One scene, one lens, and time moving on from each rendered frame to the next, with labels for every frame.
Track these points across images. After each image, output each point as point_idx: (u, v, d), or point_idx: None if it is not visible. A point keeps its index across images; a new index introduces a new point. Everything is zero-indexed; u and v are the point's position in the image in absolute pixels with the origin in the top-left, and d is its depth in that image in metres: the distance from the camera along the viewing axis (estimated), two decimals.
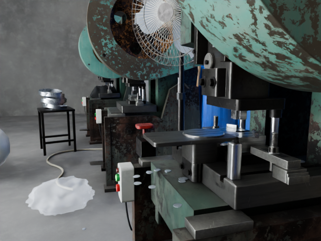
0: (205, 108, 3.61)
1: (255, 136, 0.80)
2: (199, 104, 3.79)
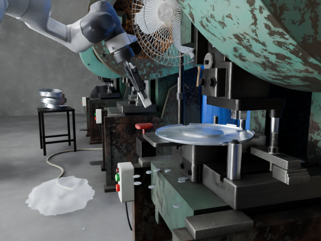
0: (205, 108, 3.61)
1: (255, 136, 0.80)
2: (199, 104, 3.79)
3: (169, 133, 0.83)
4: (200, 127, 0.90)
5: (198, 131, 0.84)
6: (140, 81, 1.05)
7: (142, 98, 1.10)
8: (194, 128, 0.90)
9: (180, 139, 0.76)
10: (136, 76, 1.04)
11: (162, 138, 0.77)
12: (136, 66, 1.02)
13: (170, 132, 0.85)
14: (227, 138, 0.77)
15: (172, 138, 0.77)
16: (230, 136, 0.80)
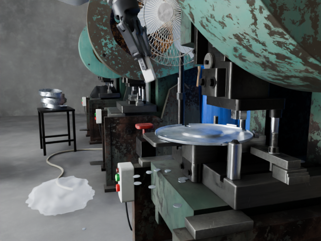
0: (205, 108, 3.61)
1: (255, 136, 0.80)
2: (199, 104, 3.79)
3: (235, 132, 0.85)
4: (206, 135, 0.78)
5: (207, 131, 0.84)
6: (132, 44, 0.76)
7: (142, 69, 0.80)
8: (213, 136, 0.78)
9: (221, 127, 0.93)
10: (126, 37, 0.75)
11: (237, 128, 0.91)
12: (123, 22, 0.73)
13: (236, 134, 0.83)
14: (182, 128, 0.91)
15: (229, 128, 0.92)
16: (178, 130, 0.88)
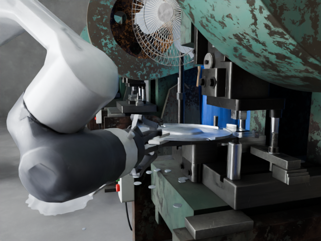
0: (205, 108, 3.61)
1: (255, 136, 0.80)
2: (199, 104, 3.79)
3: (171, 126, 0.91)
4: (200, 129, 0.82)
5: (180, 128, 0.83)
6: None
7: (163, 134, 0.68)
8: (198, 129, 0.84)
9: (148, 127, 0.87)
10: None
11: None
12: (131, 114, 0.57)
13: (176, 126, 0.91)
14: None
15: None
16: (172, 135, 0.74)
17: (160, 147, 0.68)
